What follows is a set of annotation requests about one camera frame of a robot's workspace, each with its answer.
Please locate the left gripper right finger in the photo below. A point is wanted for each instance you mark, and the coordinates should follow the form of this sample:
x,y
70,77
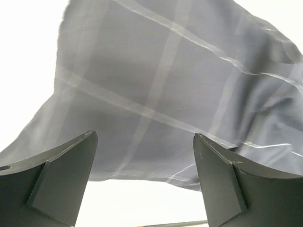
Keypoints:
x,y
238,192

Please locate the dark grey checked pillowcase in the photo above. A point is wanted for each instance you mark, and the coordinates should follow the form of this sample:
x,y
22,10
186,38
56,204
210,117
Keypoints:
x,y
146,75

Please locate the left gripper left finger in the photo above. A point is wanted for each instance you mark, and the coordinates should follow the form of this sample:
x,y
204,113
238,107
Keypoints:
x,y
46,190

